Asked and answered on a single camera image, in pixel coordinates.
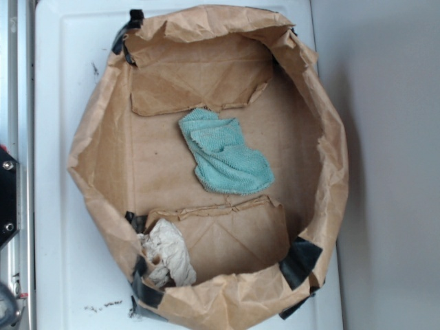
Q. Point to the black tape bottom right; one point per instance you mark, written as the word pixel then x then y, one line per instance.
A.
pixel 299 262

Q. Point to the black tape bottom left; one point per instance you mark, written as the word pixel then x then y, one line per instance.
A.
pixel 142 293

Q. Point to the metal corner bracket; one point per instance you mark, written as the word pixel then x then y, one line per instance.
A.
pixel 11 307

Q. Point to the crumpled white cloth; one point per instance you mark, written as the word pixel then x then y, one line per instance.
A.
pixel 165 248

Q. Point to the brown paper bag tray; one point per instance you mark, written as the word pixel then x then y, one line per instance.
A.
pixel 133 166

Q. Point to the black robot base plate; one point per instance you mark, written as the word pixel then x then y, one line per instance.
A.
pixel 9 196

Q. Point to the black tape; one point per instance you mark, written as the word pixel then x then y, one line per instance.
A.
pixel 134 24
pixel 142 293
pixel 299 262

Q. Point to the black tape top left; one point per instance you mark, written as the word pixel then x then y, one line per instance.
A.
pixel 134 24

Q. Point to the blue terry cloth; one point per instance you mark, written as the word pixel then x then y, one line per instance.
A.
pixel 225 164

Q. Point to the aluminium frame rail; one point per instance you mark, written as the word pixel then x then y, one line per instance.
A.
pixel 17 134

